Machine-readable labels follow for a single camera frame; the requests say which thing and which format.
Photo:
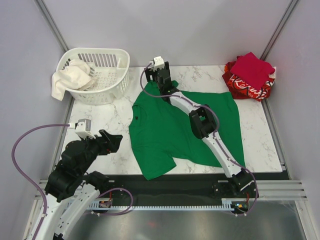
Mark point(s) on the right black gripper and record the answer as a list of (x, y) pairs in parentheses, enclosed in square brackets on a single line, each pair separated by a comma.
[(148, 72)]

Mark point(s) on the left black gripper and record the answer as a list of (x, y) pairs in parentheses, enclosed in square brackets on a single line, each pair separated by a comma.
[(108, 142)]

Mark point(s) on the green t-shirt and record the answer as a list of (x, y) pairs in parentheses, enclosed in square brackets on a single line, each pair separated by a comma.
[(160, 132)]

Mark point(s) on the white cream t-shirt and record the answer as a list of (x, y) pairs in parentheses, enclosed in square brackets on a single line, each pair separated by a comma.
[(75, 76)]

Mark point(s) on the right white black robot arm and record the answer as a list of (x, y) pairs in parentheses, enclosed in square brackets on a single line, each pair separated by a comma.
[(203, 120)]

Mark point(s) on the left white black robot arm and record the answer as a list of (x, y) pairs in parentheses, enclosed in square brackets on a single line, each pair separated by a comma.
[(70, 188)]

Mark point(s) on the white plastic laundry basket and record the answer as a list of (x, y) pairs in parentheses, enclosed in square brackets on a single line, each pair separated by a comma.
[(109, 66)]

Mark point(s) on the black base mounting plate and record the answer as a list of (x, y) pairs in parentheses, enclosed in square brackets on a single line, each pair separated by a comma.
[(125, 197)]

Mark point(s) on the red printed folded t-shirt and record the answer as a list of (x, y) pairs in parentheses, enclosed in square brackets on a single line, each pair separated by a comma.
[(241, 90)]

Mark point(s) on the folded crimson red t-shirt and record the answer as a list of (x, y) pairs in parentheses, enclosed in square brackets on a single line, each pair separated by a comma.
[(252, 70)]

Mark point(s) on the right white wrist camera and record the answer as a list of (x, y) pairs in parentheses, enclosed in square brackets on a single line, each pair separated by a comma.
[(157, 63)]

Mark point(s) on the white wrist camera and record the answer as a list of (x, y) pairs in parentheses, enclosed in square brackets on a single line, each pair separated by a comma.
[(157, 63), (82, 128)]

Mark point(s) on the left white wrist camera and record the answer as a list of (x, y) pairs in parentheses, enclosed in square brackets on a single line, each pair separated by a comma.
[(82, 128)]

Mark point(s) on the white slotted cable duct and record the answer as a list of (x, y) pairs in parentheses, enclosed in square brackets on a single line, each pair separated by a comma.
[(223, 205)]

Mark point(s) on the left aluminium frame post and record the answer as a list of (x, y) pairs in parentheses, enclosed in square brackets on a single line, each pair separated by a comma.
[(44, 10)]

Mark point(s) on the aluminium frame post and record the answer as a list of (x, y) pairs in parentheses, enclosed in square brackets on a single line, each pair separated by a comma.
[(279, 28), (44, 10)]

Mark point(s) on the right aluminium frame post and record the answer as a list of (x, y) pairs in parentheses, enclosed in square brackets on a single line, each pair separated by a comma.
[(279, 28)]

